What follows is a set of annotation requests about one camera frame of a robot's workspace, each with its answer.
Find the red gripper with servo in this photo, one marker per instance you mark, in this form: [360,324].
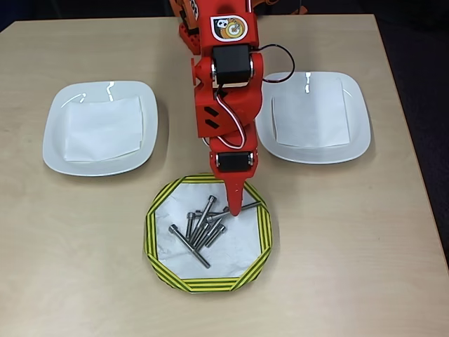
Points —
[233,161]

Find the red printed robot arm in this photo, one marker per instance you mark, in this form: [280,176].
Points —
[245,102]

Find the yellow black striped paper tray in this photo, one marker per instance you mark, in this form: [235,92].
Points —
[150,231]

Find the white paper napkin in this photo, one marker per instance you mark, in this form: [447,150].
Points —
[105,130]
[312,112]

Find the white square ceramic plate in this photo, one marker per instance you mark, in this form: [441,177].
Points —
[56,116]
[358,116]

